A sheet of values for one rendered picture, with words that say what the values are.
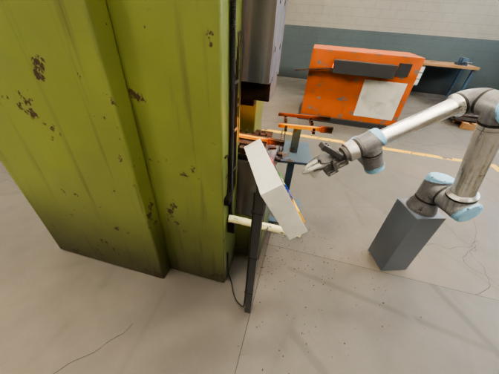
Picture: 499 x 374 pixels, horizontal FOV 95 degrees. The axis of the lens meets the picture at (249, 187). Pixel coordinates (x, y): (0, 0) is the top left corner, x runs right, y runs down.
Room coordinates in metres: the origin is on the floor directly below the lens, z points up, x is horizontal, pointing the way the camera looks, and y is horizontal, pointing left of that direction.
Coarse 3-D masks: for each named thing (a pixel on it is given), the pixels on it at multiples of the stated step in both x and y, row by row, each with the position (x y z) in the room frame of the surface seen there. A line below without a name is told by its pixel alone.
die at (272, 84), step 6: (276, 78) 1.41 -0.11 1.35; (246, 84) 1.25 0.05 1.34; (252, 84) 1.24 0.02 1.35; (258, 84) 1.24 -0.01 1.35; (264, 84) 1.23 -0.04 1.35; (270, 84) 1.22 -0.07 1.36; (246, 90) 1.25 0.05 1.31; (252, 90) 1.24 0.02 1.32; (258, 90) 1.24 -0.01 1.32; (264, 90) 1.23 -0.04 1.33; (270, 90) 1.24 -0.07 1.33; (246, 96) 1.25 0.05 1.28; (252, 96) 1.24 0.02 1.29; (258, 96) 1.23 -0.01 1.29; (264, 96) 1.23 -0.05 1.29; (270, 96) 1.26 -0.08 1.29
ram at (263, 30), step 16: (256, 0) 1.19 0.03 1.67; (272, 0) 1.18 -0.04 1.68; (256, 16) 1.19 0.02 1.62; (272, 16) 1.18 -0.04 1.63; (256, 32) 1.19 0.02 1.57; (272, 32) 1.18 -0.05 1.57; (256, 48) 1.19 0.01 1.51; (272, 48) 1.17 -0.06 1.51; (256, 64) 1.19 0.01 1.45; (272, 64) 1.20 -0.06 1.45; (256, 80) 1.19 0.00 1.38; (272, 80) 1.26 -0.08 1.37
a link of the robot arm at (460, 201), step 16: (480, 96) 1.12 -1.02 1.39; (496, 96) 1.07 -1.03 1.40; (480, 112) 1.08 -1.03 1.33; (496, 112) 1.02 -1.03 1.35; (480, 128) 1.06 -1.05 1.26; (496, 128) 1.02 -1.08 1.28; (480, 144) 1.04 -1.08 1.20; (496, 144) 1.02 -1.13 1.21; (464, 160) 1.09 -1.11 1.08; (480, 160) 1.03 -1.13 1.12; (464, 176) 1.06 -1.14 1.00; (480, 176) 1.03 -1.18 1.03; (448, 192) 1.11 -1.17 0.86; (464, 192) 1.05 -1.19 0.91; (448, 208) 1.07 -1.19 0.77; (464, 208) 1.02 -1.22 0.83; (480, 208) 1.01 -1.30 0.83
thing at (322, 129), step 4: (280, 124) 1.69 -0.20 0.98; (284, 124) 1.70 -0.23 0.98; (288, 124) 1.70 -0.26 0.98; (292, 124) 1.71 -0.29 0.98; (296, 128) 1.68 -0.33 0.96; (300, 128) 1.67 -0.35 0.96; (304, 128) 1.67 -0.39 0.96; (308, 128) 1.67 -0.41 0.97; (312, 128) 1.67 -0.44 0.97; (316, 128) 1.67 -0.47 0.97; (320, 128) 1.66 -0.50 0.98; (324, 128) 1.67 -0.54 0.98; (328, 128) 1.67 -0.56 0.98; (332, 128) 1.67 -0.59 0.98; (324, 132) 1.66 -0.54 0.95; (328, 132) 1.66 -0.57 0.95
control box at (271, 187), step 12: (252, 144) 0.90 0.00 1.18; (252, 156) 0.81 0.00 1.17; (264, 156) 0.78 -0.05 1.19; (252, 168) 0.73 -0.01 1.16; (264, 168) 0.70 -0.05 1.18; (264, 180) 0.64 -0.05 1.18; (276, 180) 0.62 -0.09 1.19; (264, 192) 0.58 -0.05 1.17; (276, 192) 0.59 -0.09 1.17; (288, 192) 0.66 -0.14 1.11; (276, 204) 0.59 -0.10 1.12; (288, 204) 0.60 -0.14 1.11; (276, 216) 0.59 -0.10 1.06; (288, 216) 0.60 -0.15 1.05; (288, 228) 0.60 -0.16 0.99; (300, 228) 0.61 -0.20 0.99
